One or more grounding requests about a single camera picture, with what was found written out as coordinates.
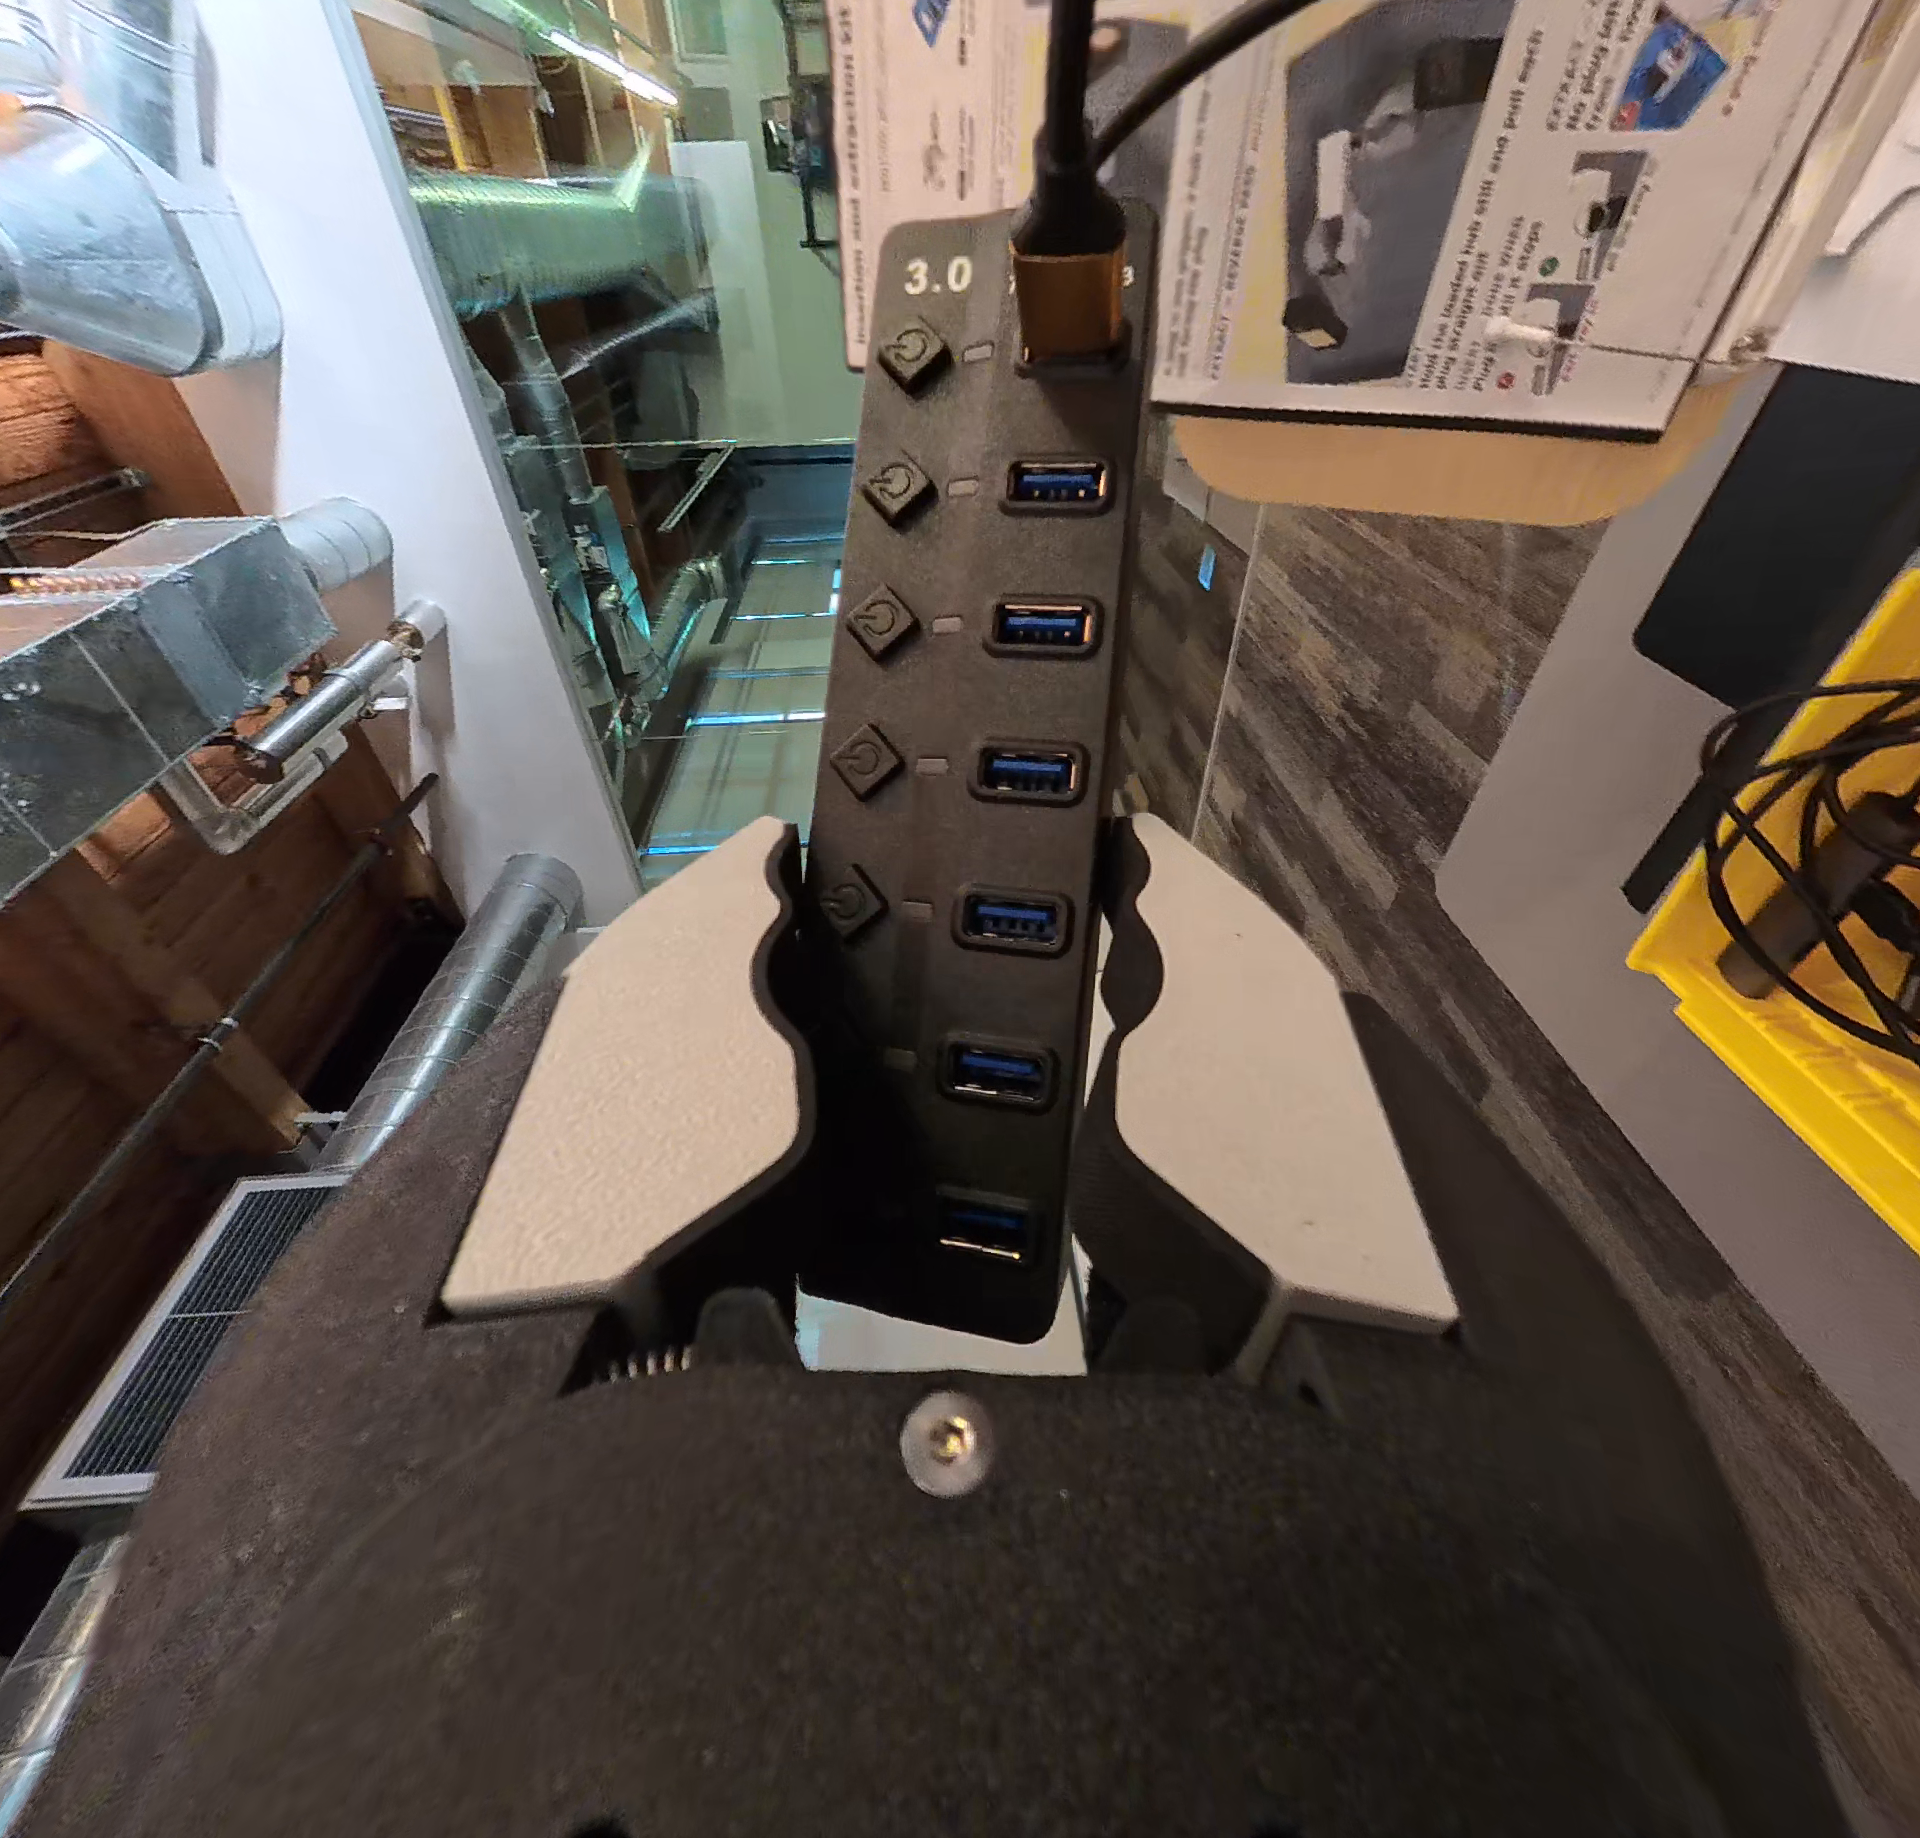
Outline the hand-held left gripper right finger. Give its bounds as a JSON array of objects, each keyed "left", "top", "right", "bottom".
[{"left": 1075, "top": 812, "right": 1468, "bottom": 1382}]

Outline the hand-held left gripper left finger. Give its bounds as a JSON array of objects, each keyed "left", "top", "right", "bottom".
[{"left": 433, "top": 814, "right": 823, "bottom": 1351}]

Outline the black USB hub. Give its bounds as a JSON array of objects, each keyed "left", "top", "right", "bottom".
[{"left": 794, "top": 199, "right": 1165, "bottom": 1347}]

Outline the yellow storage bin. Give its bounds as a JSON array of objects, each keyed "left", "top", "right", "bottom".
[{"left": 1624, "top": 566, "right": 1920, "bottom": 1252}]

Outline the thin black hub cable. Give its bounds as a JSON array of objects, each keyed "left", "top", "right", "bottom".
[{"left": 1082, "top": 0, "right": 1489, "bottom": 201}]

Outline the ceiling vent grille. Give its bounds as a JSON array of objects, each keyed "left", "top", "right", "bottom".
[{"left": 22, "top": 1173, "right": 354, "bottom": 1514}]

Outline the silver pipe fitting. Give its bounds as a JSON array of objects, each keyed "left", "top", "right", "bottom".
[{"left": 224, "top": 600, "right": 452, "bottom": 788}]

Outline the printed instruction sheet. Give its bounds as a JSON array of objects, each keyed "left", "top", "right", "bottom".
[{"left": 821, "top": 0, "right": 1920, "bottom": 440}]

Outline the silver spiral duct pipe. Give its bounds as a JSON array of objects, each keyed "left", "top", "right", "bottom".
[
  {"left": 0, "top": 1533, "right": 138, "bottom": 1838},
  {"left": 306, "top": 850, "right": 587, "bottom": 1180}
]

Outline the silver rectangular ventilation duct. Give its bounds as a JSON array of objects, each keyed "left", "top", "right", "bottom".
[{"left": 0, "top": 514, "right": 396, "bottom": 901}]

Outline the silver round ventilation duct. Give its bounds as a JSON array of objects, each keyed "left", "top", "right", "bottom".
[{"left": 0, "top": 0, "right": 288, "bottom": 378}]

